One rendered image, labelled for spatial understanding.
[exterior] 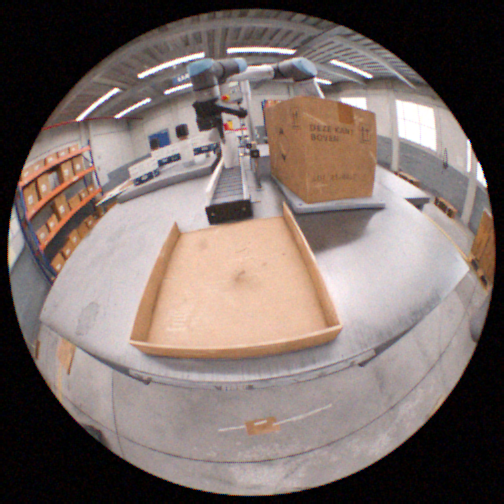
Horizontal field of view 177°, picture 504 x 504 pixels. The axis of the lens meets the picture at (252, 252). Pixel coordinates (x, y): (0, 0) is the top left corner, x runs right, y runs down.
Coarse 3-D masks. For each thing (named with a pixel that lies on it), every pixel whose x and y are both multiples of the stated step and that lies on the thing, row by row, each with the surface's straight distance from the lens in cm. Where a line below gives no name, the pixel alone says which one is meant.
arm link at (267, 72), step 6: (264, 66) 94; (270, 66) 93; (246, 72) 80; (252, 72) 83; (258, 72) 85; (264, 72) 88; (270, 72) 91; (276, 72) 93; (228, 78) 74; (234, 78) 77; (240, 78) 79; (246, 78) 82; (252, 78) 85; (258, 78) 88; (264, 78) 93; (270, 78) 93; (276, 78) 95; (282, 78) 96; (222, 84) 77
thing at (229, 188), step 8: (224, 168) 79; (240, 168) 73; (224, 176) 65; (232, 176) 63; (240, 176) 61; (216, 184) 57; (224, 184) 55; (232, 184) 53; (240, 184) 52; (216, 192) 50; (224, 192) 48; (232, 192) 47; (240, 192) 46; (216, 200) 44; (224, 200) 43; (232, 200) 42; (240, 200) 41
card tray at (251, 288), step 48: (192, 240) 40; (240, 240) 35; (288, 240) 34; (144, 288) 29; (192, 288) 29; (240, 288) 27; (288, 288) 26; (144, 336) 28; (192, 336) 24; (240, 336) 23; (288, 336) 22; (336, 336) 22
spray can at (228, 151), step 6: (228, 132) 74; (228, 138) 74; (222, 144) 75; (228, 144) 74; (222, 150) 75; (228, 150) 74; (234, 150) 76; (228, 156) 74; (228, 162) 75; (228, 168) 76
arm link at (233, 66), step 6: (222, 60) 62; (228, 60) 62; (234, 60) 63; (240, 60) 64; (222, 66) 58; (228, 66) 59; (234, 66) 61; (240, 66) 63; (246, 66) 65; (228, 72) 60; (234, 72) 62; (240, 72) 65; (222, 78) 65
